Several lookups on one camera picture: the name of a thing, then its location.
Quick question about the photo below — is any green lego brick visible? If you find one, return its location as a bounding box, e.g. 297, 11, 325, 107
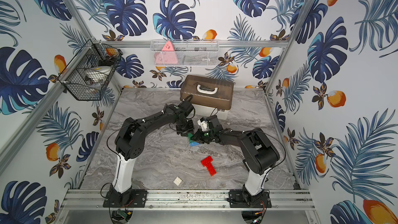
188, 133, 193, 142

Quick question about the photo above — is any blue lego brick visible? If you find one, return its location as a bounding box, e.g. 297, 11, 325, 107
189, 141, 200, 147

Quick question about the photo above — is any red lego brick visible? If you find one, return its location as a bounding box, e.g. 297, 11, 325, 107
206, 163, 217, 176
201, 156, 213, 167

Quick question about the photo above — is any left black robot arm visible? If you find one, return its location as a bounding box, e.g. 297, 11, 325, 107
113, 95, 195, 194

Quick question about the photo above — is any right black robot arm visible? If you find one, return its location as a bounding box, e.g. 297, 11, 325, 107
192, 115, 280, 197

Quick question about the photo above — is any white square lego brick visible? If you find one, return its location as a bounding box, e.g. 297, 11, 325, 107
173, 177, 182, 186

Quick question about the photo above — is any brown lid storage box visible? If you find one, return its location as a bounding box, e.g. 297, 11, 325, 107
180, 75, 234, 120

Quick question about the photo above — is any pink triangle card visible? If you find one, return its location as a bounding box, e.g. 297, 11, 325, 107
154, 41, 178, 65

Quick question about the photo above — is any white bowl in basket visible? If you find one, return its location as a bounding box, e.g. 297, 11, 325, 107
84, 66, 112, 83

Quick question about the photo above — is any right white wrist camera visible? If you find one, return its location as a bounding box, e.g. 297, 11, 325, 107
198, 118, 209, 132

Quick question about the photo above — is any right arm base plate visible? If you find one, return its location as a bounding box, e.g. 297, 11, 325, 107
226, 189, 272, 208

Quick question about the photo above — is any clear wall shelf tray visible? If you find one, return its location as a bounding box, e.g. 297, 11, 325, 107
150, 39, 220, 66

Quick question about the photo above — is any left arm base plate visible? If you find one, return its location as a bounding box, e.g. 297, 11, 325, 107
103, 189, 148, 208

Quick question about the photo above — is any black wire basket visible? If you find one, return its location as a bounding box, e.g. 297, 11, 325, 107
57, 39, 123, 101

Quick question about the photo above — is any aluminium front rail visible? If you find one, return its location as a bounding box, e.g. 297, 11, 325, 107
61, 190, 315, 211

